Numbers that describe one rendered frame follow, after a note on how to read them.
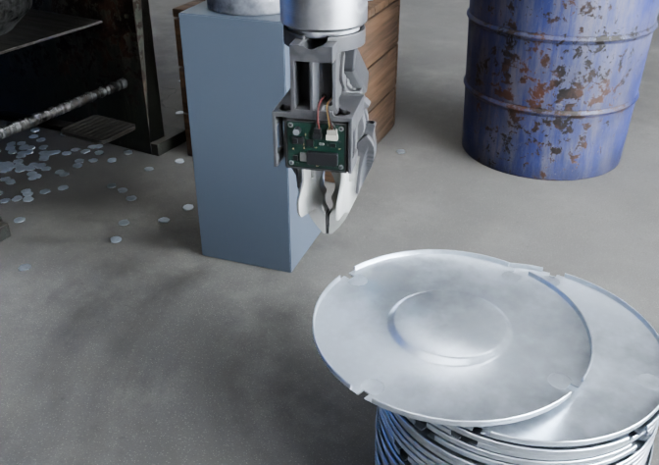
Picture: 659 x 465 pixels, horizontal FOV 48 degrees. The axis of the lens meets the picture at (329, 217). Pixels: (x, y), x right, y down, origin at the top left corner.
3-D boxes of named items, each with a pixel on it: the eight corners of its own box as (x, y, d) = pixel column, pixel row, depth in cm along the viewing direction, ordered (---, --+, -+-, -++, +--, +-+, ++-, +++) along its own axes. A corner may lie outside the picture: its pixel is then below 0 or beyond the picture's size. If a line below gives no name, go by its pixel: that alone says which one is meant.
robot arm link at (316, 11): (291, -35, 66) (382, -31, 64) (292, 17, 68) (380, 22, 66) (268, -19, 59) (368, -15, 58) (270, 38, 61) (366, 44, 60)
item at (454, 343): (420, 230, 96) (420, 225, 95) (638, 322, 79) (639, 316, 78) (255, 333, 77) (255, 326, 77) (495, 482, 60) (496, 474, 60)
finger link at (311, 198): (285, 252, 72) (283, 166, 67) (301, 223, 77) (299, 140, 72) (317, 255, 71) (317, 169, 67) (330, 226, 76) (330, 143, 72)
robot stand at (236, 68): (325, 226, 147) (324, -4, 125) (290, 273, 132) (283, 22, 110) (243, 212, 152) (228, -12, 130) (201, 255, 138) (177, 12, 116)
